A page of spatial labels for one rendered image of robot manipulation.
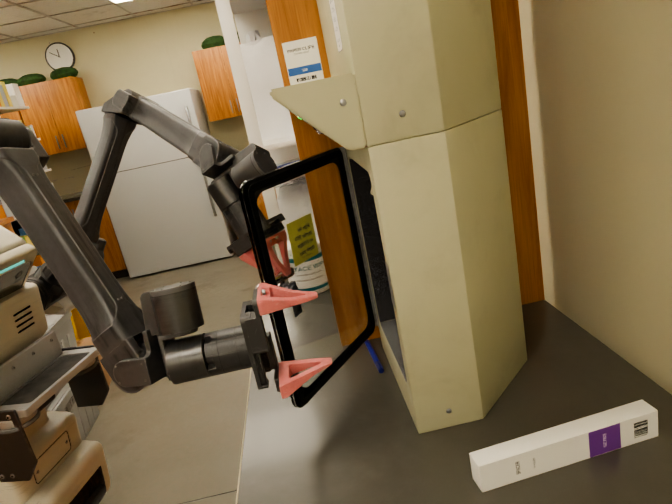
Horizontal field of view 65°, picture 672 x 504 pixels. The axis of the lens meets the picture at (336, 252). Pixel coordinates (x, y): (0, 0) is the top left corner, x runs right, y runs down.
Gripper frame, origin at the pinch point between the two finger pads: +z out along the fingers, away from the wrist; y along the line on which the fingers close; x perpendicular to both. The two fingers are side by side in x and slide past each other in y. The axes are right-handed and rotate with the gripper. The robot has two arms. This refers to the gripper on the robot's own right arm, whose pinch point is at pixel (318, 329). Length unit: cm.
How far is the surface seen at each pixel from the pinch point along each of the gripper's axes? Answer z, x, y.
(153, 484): -90, 142, -120
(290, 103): 2.7, 8.9, 28.7
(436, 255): 19.1, 8.8, 3.5
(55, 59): -223, 562, 118
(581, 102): 55, 31, 19
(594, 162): 55, 28, 8
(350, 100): 10.6, 8.9, 27.6
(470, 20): 31.2, 17.2, 35.1
